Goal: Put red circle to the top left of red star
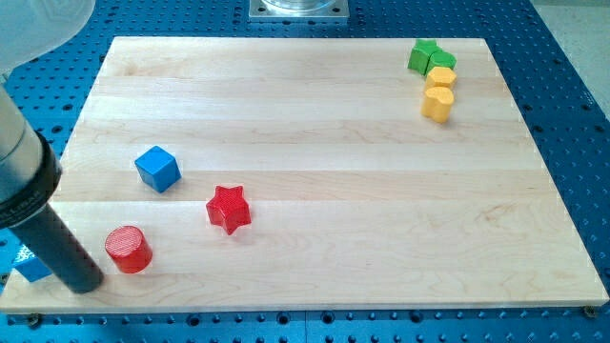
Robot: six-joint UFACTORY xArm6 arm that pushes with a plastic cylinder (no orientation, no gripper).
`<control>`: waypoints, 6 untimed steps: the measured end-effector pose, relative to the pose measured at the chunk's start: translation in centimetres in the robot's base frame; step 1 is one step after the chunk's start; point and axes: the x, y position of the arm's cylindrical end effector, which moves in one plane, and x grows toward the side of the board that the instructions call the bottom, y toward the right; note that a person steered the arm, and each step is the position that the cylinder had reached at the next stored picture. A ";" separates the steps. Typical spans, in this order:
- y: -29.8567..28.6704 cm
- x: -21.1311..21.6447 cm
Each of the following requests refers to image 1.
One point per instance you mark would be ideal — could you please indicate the red cylinder block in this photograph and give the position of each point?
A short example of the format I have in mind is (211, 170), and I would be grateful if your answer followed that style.
(128, 249)

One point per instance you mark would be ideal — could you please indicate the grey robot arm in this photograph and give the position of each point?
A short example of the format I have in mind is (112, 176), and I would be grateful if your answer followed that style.
(29, 169)

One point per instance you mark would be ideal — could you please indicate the red star block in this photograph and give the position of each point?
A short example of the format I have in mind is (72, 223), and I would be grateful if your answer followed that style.
(229, 209)

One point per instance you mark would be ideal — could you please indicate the green star block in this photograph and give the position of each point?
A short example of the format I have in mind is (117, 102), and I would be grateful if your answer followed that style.
(421, 54)

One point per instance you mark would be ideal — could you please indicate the wooden board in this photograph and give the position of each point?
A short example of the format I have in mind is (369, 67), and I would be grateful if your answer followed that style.
(357, 201)

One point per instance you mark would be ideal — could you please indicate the blue cube block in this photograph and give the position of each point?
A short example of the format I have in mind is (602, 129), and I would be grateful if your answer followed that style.
(158, 169)

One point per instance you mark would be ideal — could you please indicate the yellow heart block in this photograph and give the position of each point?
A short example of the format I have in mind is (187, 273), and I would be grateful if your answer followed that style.
(437, 104)

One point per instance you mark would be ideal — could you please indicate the yellow pentagon block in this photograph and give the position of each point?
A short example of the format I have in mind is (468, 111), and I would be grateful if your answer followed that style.
(440, 77)

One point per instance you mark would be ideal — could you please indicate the green round block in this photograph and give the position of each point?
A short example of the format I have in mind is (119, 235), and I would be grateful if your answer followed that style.
(441, 58)

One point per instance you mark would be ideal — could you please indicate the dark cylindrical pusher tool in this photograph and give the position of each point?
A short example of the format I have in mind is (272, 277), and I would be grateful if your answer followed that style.
(48, 237)

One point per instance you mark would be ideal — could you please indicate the blue block behind pusher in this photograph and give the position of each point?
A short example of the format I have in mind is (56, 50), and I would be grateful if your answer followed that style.
(29, 265)

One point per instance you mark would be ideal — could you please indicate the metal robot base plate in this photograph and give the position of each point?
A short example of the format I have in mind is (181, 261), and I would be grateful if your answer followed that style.
(298, 9)

